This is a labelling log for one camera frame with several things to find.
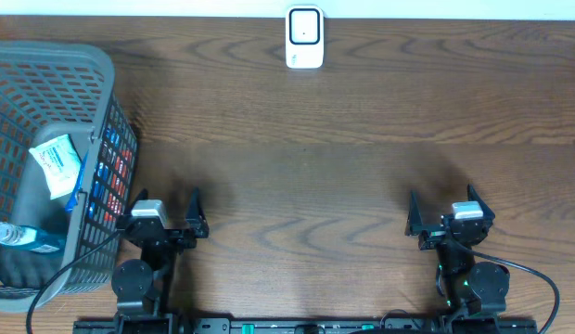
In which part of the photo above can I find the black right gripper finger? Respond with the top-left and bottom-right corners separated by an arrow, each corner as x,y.
405,191 -> 423,235
466,184 -> 495,219

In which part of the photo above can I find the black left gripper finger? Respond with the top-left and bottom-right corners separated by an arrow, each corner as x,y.
185,187 -> 207,227
128,188 -> 148,209

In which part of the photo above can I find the red Nescafe stick sachet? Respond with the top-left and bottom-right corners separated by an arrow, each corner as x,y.
103,149 -> 132,222

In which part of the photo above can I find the blue Oreo cookie pack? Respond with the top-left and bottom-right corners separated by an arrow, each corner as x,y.
64,153 -> 88,213

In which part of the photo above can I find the white teal wet wipes pack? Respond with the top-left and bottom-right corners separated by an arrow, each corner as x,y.
29,135 -> 82,199

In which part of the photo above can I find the teal mouthwash bottle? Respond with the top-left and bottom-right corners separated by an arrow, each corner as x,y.
0,222 -> 66,254

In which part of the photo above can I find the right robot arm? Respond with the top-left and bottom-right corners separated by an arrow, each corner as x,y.
405,186 -> 510,333

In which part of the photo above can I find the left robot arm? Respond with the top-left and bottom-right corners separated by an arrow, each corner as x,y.
111,189 -> 210,334

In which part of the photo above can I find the white barcode scanner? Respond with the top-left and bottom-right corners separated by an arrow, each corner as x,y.
285,5 -> 325,70

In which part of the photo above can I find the grey plastic shopping basket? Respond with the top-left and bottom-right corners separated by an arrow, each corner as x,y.
0,41 -> 137,313

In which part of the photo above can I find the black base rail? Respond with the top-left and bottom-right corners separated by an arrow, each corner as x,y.
72,316 -> 539,334

